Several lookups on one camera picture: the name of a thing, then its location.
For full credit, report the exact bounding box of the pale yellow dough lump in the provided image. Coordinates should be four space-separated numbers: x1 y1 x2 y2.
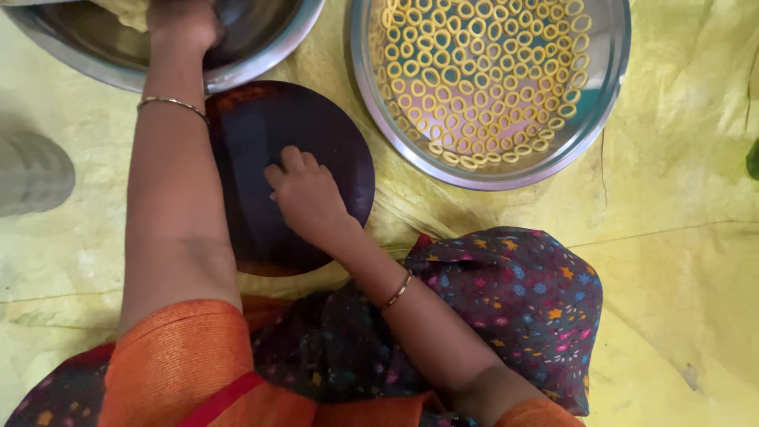
89 0 152 33

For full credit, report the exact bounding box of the grey ribbed container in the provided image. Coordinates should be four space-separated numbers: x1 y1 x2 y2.
0 129 77 218

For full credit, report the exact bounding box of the person's right hand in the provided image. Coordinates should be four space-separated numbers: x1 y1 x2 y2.
264 145 361 247

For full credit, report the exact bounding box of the round steel tray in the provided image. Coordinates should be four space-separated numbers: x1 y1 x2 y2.
349 0 632 192

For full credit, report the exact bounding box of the dark floral garment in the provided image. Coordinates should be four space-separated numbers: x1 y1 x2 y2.
0 227 604 427

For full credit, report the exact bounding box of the dark round wooden board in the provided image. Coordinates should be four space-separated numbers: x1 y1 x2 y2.
204 80 376 278

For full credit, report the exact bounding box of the yellow plastic sheet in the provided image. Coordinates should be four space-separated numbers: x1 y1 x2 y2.
0 0 759 427

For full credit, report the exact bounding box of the thin gold left bangle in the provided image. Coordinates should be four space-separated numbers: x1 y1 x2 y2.
136 96 211 127

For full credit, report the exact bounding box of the orange sari cloth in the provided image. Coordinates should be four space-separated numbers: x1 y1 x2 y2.
98 295 588 427

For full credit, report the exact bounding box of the gold and red right bangle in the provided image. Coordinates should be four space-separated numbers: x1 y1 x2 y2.
378 268 414 313

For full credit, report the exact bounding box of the steel mixing bowl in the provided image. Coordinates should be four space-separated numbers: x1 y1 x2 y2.
0 0 327 94

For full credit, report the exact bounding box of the person's left hand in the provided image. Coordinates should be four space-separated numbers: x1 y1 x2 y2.
146 0 224 55

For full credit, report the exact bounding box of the group of yellow dough rings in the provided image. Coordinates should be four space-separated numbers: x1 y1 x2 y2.
368 0 594 172

